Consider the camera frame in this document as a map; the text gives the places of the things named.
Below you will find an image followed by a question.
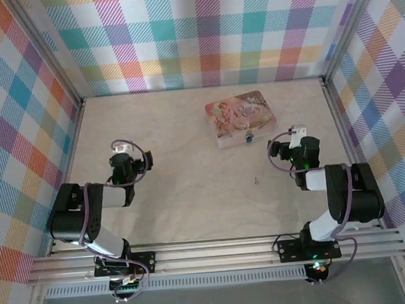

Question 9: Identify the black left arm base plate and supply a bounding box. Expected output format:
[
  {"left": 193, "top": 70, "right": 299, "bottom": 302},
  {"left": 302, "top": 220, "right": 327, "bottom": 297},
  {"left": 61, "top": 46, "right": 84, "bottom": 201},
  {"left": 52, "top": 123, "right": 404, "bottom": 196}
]
[{"left": 92, "top": 251, "right": 158, "bottom": 279}]

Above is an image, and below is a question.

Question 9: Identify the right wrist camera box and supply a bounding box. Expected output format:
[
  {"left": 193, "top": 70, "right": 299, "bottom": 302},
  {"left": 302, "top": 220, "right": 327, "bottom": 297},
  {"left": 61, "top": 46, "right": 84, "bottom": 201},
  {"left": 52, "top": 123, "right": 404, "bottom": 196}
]
[{"left": 288, "top": 123, "right": 309, "bottom": 150}]

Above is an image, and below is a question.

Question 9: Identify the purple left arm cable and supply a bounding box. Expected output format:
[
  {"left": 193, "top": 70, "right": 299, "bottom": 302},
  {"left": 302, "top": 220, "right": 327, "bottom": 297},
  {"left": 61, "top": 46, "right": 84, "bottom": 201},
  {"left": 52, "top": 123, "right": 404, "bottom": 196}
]
[{"left": 71, "top": 137, "right": 159, "bottom": 304}]

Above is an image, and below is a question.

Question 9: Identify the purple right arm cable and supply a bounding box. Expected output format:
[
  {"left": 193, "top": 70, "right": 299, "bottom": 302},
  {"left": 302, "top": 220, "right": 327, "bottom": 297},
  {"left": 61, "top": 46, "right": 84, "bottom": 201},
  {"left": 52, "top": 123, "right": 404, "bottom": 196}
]
[{"left": 266, "top": 126, "right": 361, "bottom": 289}]

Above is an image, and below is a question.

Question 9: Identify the grey slotted cable duct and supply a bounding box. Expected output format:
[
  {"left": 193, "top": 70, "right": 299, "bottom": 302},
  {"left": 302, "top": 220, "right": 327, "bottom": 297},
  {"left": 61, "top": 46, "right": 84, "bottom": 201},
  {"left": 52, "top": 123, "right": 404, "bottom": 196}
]
[{"left": 44, "top": 264, "right": 308, "bottom": 299}]

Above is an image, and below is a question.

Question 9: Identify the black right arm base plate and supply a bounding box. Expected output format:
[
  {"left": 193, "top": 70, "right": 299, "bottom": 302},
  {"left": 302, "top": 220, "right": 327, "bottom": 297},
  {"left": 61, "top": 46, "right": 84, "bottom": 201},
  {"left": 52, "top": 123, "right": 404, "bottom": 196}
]
[{"left": 276, "top": 233, "right": 343, "bottom": 264}]

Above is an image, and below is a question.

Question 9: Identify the aluminium frame post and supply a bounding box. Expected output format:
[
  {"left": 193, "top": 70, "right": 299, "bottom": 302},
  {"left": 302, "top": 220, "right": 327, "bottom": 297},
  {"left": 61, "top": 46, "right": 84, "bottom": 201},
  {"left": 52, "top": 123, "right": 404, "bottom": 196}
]
[
  {"left": 316, "top": 0, "right": 391, "bottom": 84},
  {"left": 9, "top": 0, "right": 86, "bottom": 107}
]

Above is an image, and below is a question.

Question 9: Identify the aluminium side rail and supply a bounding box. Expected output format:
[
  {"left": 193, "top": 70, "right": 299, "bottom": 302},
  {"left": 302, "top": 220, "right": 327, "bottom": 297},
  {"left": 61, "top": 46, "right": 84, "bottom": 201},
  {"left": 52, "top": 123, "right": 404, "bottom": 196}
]
[
  {"left": 320, "top": 74, "right": 385, "bottom": 233},
  {"left": 35, "top": 97, "right": 96, "bottom": 257}
]

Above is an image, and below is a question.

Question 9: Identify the aluminium mounting rail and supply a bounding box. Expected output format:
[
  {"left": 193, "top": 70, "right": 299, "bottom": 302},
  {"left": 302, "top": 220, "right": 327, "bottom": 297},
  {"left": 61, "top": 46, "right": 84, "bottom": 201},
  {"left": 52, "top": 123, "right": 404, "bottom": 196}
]
[{"left": 25, "top": 227, "right": 405, "bottom": 287}]

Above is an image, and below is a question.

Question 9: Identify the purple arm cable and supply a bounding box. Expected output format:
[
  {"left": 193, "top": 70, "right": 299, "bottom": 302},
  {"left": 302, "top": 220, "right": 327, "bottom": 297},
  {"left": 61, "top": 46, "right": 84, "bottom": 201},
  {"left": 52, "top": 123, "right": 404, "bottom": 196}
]
[
  {"left": 266, "top": 126, "right": 361, "bottom": 289},
  {"left": 71, "top": 137, "right": 159, "bottom": 304}
]

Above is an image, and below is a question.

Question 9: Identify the left controller circuit board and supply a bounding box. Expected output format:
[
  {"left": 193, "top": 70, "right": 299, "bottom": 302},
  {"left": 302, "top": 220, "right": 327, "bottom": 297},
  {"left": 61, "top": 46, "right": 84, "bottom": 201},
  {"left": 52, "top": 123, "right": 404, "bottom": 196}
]
[{"left": 107, "top": 274, "right": 144, "bottom": 296}]

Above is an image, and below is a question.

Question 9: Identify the right controller circuit board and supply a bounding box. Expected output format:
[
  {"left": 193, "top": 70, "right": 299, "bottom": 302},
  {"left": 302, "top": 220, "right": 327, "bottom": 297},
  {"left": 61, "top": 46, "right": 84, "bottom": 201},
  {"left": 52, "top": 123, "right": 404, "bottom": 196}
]
[{"left": 306, "top": 260, "right": 329, "bottom": 282}]

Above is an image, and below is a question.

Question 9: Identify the pink illustrated tin box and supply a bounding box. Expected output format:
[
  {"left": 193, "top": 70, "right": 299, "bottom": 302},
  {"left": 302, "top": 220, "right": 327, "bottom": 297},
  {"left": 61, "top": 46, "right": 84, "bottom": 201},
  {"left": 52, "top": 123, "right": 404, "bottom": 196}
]
[{"left": 203, "top": 88, "right": 279, "bottom": 151}]

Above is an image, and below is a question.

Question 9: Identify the controller circuit board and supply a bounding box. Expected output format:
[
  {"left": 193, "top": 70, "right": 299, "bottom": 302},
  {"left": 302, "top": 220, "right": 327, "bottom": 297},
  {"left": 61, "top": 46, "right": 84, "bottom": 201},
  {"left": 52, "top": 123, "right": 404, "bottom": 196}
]
[
  {"left": 306, "top": 260, "right": 329, "bottom": 282},
  {"left": 107, "top": 274, "right": 144, "bottom": 296}
]

